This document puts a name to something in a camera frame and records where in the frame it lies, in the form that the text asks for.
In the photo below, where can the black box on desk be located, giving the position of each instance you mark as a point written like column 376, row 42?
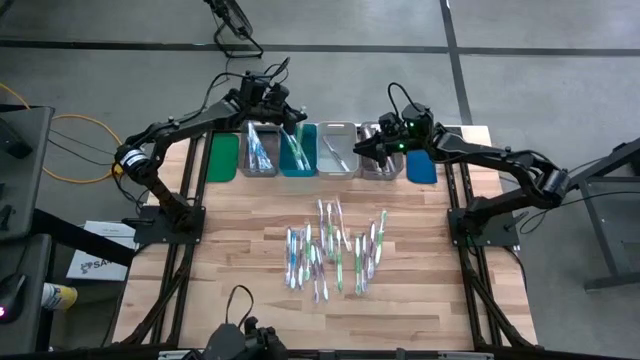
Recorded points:
column 12, row 140

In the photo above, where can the white and yellow can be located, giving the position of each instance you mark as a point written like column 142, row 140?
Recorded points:
column 60, row 296

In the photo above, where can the yellow power plug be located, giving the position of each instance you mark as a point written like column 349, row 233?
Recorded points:
column 116, row 171

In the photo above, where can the black desk frame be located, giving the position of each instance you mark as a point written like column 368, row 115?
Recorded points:
column 615, row 225

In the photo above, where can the black floor fan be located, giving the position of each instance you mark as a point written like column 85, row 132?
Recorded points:
column 232, row 17

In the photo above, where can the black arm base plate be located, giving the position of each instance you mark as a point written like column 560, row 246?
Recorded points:
column 500, row 235
column 150, row 227

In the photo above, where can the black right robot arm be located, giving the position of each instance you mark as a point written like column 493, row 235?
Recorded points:
column 490, row 155

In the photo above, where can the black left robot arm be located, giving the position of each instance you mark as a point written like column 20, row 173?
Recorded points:
column 200, row 117

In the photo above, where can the blue toothbrush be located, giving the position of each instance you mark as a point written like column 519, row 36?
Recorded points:
column 294, row 255
column 254, row 137
column 265, row 160

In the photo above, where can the white cardboard box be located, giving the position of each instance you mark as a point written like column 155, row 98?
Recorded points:
column 112, row 230

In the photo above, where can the teal plastic bin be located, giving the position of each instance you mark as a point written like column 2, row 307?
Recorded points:
column 310, row 160

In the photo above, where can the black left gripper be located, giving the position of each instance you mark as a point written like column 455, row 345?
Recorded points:
column 280, row 112

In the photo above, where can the black frame bracket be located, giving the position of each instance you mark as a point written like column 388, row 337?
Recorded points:
column 470, row 192

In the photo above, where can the black computer mouse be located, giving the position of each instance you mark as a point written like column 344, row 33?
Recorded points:
column 10, row 295

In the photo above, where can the green plastic lid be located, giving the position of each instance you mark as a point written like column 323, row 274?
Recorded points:
column 222, row 160

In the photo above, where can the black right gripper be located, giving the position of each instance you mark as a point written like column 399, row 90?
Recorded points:
column 392, row 142

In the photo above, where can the purple toothbrush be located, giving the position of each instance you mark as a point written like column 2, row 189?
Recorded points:
column 371, row 250
column 323, row 280
column 336, row 154
column 364, row 265
column 301, row 260
column 288, row 255
column 315, row 280
column 320, row 220

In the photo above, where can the grey translucent plastic bin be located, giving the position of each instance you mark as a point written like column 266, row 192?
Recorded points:
column 367, row 170
column 243, row 160

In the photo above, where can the black diagonal bar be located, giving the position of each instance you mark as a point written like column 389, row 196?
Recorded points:
column 80, row 237

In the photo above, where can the green toothbrush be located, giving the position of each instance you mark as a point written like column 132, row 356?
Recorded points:
column 292, row 155
column 381, row 235
column 358, row 265
column 339, row 265
column 304, row 160
column 329, row 235
column 308, row 250
column 300, row 137

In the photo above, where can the grey desk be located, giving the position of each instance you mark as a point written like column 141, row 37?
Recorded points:
column 25, row 190
column 30, row 260

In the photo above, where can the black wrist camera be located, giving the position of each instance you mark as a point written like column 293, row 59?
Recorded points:
column 389, row 122
column 277, row 95

